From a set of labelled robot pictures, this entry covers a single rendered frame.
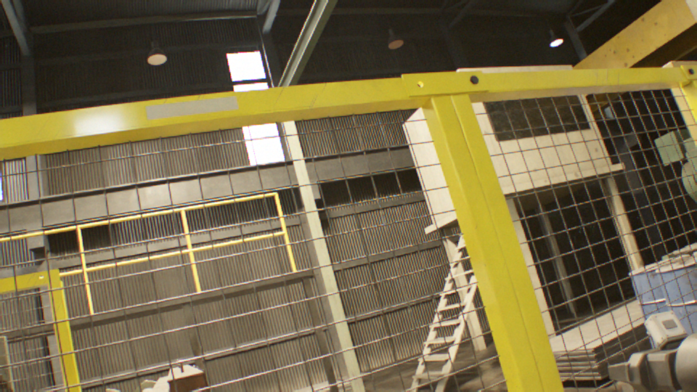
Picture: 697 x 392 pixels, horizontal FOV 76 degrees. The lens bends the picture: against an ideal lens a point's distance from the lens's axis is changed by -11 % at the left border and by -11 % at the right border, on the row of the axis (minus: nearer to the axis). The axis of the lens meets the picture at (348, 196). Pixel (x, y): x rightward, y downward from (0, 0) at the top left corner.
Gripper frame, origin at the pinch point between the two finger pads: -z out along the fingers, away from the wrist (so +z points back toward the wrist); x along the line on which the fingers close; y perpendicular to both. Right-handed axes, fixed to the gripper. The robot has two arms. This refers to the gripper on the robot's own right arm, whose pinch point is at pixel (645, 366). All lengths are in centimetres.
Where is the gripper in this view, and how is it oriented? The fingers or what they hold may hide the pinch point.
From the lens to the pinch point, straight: 83.9
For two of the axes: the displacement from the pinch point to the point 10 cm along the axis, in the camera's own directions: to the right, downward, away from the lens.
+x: -9.8, 0.7, -1.6
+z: 1.4, -3.0, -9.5
